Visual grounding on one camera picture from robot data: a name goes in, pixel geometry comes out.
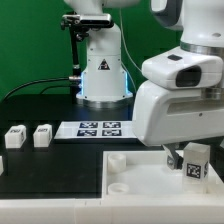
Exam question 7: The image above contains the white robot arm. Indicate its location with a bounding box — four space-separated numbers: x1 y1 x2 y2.
63 0 224 149

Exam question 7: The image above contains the black cable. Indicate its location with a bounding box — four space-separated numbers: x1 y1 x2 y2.
1 76 82 101

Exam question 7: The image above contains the white obstacle fence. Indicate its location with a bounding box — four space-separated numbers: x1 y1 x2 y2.
0 153 224 224

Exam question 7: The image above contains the white square tabletop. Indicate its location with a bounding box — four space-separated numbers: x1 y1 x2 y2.
102 149 224 200

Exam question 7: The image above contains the white part left edge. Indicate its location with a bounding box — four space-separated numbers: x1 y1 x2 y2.
0 156 4 176

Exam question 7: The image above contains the white tag sheet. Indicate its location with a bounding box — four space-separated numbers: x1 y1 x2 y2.
55 121 135 140

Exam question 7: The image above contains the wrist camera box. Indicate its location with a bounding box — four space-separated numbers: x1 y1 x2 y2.
142 47 223 90

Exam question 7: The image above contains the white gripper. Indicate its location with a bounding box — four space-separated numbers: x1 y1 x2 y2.
132 81 224 170

